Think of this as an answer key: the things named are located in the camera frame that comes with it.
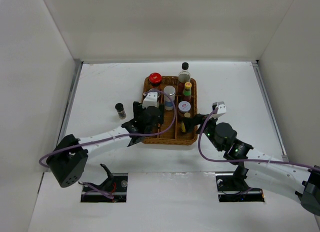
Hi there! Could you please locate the brown wicker divided basket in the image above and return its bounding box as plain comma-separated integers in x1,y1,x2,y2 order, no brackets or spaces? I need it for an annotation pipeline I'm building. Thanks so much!
142,76,198,145

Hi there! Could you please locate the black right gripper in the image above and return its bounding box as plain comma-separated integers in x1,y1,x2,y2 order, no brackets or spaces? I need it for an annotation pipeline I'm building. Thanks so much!
182,112,224,151

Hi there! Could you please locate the small black pepper grinder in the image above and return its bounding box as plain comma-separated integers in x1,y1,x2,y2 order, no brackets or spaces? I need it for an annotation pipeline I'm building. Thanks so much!
115,103,126,119

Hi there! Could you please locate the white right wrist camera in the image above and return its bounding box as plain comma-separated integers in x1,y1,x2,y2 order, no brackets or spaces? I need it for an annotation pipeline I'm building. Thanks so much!
211,101,227,119

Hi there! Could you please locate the white lid red label jar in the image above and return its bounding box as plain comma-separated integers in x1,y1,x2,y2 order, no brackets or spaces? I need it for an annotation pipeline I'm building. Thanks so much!
177,101,191,118

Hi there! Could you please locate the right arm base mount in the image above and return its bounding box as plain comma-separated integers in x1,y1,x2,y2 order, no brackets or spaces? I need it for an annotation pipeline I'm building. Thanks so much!
215,167,265,202

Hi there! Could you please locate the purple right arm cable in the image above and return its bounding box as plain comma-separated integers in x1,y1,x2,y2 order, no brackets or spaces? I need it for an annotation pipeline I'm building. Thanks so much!
198,110,320,195

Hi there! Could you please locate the yellow label sesame oil bottle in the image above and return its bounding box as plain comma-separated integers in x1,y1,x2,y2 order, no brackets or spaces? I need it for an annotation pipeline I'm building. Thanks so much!
180,112,191,133

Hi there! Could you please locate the clear salt grinder black top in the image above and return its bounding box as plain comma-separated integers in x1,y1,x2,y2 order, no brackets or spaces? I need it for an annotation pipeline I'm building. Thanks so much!
157,90,163,107

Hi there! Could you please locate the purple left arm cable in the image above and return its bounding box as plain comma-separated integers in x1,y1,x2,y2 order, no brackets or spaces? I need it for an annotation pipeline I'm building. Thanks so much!
38,89,177,200

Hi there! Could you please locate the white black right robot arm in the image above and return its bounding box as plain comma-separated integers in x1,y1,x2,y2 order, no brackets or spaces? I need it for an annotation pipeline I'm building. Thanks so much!
181,113,320,215

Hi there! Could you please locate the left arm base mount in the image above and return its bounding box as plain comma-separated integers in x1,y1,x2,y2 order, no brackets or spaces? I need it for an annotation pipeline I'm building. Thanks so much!
78,164,129,203

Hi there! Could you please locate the silver lid white pepper jar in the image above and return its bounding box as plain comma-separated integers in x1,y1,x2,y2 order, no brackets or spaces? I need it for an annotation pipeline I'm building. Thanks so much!
163,86,176,111

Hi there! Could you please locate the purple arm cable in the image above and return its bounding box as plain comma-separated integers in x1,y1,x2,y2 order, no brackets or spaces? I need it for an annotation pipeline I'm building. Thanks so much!
38,89,177,200
198,110,320,195

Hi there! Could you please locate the red lid chili sauce jar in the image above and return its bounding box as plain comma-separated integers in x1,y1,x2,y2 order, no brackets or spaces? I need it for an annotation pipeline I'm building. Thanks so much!
148,72,162,89

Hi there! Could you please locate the green label chili sauce bottle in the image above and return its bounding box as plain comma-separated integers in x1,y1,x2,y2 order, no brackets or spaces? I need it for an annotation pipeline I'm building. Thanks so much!
180,82,192,102

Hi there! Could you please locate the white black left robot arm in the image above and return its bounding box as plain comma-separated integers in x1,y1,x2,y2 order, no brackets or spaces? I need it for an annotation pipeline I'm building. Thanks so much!
45,102,165,188

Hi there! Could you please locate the tall dark soy sauce bottle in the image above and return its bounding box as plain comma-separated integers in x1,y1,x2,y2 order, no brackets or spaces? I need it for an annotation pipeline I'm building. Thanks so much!
177,62,191,94

